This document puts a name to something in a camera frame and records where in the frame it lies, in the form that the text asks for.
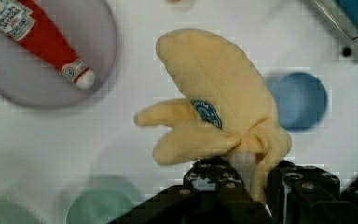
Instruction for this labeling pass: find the grey round plate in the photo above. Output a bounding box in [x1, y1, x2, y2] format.
[0, 0, 118, 109]

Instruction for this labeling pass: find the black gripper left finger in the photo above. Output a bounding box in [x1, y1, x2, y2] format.
[108, 157, 274, 224]

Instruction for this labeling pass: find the green mug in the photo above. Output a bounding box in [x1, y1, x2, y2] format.
[65, 187, 144, 224]

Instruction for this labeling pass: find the red plush ketchup bottle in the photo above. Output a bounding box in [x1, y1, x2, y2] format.
[0, 0, 96, 90]

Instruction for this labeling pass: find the silver black toaster oven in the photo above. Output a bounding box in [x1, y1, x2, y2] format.
[303, 0, 358, 62]

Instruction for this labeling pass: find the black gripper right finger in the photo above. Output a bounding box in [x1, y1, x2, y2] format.
[265, 161, 358, 224]

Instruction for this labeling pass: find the yellow plush banana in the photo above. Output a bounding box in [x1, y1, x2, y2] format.
[134, 29, 292, 202]

